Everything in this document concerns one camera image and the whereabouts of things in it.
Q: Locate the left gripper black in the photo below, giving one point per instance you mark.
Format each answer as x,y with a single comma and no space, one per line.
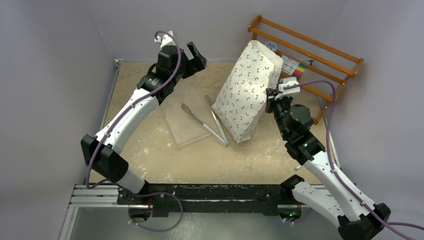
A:
195,65

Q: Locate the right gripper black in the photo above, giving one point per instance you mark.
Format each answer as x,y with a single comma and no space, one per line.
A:
273,100

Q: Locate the white patterned paper bag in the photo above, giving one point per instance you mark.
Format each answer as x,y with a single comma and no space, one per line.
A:
242,98

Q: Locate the metal tongs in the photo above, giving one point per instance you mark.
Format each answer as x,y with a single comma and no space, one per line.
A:
212,126

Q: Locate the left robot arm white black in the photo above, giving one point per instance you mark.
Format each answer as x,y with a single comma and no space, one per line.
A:
102,152

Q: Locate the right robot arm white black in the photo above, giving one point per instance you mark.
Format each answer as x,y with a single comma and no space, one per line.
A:
356,216

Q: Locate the clear plastic tray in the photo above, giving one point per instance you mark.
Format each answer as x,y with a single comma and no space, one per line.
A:
188,116

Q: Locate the pack of coloured markers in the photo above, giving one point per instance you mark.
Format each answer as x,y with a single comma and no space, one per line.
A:
293,68

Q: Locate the orange wooden shelf rack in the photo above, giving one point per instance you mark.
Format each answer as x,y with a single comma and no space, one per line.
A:
255,29

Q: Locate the white jar blue label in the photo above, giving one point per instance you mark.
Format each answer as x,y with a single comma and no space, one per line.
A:
271,46

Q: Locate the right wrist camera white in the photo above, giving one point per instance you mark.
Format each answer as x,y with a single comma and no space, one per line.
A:
287,87

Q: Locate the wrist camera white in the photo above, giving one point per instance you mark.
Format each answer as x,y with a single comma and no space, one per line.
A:
287,87
165,40

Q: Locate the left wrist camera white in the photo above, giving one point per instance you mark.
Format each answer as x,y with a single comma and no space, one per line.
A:
165,40

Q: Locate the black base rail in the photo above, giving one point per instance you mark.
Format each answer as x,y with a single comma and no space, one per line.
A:
165,198

